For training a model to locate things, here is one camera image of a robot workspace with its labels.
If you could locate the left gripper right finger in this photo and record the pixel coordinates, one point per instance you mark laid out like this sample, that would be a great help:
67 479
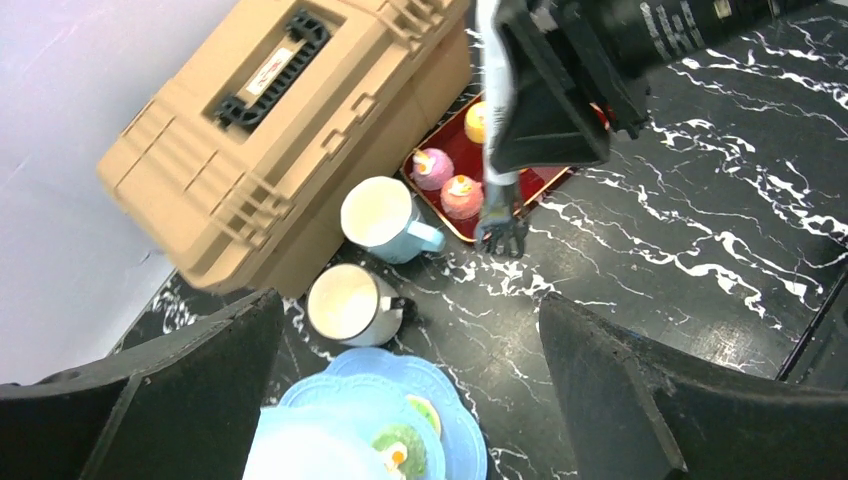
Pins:
635 408

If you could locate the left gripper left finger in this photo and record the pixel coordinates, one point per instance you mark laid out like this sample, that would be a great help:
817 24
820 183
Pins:
181 406

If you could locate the pink round pastry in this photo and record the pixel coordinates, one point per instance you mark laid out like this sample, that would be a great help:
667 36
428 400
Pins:
461 197

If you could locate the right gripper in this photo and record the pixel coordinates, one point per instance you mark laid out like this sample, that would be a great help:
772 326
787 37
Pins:
571 96

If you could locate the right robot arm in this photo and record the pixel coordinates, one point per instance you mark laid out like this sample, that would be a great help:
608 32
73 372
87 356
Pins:
645 35

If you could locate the green kiwi tart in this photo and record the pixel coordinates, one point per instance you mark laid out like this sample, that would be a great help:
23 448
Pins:
402 451

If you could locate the green frosted donut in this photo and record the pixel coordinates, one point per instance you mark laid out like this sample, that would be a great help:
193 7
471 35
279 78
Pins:
427 410

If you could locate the blue three-tier cake stand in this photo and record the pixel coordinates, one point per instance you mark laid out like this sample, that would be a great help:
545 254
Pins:
323 426

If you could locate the orange pastry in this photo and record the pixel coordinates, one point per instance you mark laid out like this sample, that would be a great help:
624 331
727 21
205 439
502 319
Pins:
474 123

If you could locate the tan plastic toolbox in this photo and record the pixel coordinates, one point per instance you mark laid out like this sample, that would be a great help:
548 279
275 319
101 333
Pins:
238 165

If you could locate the light blue mug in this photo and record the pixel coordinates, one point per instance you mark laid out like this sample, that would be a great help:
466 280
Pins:
380 216

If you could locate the red serving tray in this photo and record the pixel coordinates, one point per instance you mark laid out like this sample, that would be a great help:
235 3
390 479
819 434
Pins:
450 137

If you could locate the pink cupcake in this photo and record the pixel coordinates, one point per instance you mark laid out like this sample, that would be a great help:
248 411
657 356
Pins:
431 168

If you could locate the white mug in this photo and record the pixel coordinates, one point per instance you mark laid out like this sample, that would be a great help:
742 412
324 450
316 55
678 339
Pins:
350 305

